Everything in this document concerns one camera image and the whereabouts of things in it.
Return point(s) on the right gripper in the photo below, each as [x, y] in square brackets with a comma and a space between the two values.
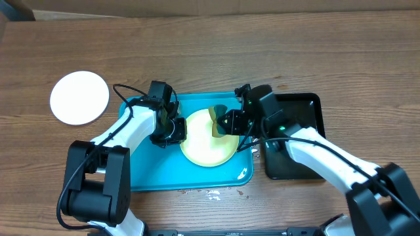
[238, 121]

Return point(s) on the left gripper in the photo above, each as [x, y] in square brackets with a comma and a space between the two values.
[180, 137]

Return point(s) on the yellow-green plate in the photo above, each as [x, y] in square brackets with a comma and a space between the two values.
[203, 149]

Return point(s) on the yellow green sponge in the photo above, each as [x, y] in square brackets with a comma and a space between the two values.
[216, 112]

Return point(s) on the white plate with stain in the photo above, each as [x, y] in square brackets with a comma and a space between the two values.
[79, 98]

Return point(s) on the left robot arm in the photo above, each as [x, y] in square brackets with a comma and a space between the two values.
[96, 191]

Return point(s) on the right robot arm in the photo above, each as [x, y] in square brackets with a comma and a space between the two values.
[380, 200]

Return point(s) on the black water tray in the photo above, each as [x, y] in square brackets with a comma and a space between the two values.
[306, 108]

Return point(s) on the teal plastic tray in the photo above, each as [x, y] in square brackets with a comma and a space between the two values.
[155, 169]

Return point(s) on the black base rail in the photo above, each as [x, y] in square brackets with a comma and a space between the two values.
[291, 231]

